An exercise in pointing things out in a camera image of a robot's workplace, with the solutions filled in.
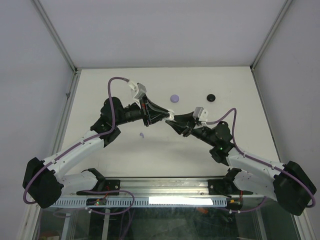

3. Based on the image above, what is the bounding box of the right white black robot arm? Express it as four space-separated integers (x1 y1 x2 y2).
166 112 317 216

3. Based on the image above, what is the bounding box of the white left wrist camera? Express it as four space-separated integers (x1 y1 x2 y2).
127 80 147 105

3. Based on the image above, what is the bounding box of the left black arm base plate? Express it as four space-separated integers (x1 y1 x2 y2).
76 178 121 196

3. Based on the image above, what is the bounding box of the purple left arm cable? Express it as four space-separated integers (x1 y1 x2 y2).
22 77 131 205

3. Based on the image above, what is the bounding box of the white earbud charging case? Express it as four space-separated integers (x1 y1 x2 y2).
165 109 175 121

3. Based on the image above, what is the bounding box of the purple earbud charging case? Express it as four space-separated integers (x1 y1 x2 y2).
170 94 180 103

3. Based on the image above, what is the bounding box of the black earbud charging case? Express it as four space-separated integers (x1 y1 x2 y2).
206 93 216 103

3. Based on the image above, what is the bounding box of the aluminium mounting rail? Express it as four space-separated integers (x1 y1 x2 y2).
62 177 266 198

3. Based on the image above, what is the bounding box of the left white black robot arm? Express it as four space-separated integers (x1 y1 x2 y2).
22 94 174 209

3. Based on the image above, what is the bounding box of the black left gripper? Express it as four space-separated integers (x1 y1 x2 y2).
114 95 170 127

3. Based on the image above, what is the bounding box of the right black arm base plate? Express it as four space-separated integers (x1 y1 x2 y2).
207 178 241 198

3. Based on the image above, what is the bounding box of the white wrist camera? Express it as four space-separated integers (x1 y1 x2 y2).
192 107 209 126
127 80 147 105

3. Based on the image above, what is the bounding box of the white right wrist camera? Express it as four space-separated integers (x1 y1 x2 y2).
192 107 209 126

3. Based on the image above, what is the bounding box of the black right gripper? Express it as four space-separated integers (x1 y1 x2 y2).
165 111 217 147

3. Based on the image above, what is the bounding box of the white slotted cable duct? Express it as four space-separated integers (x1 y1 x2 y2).
52 196 227 208

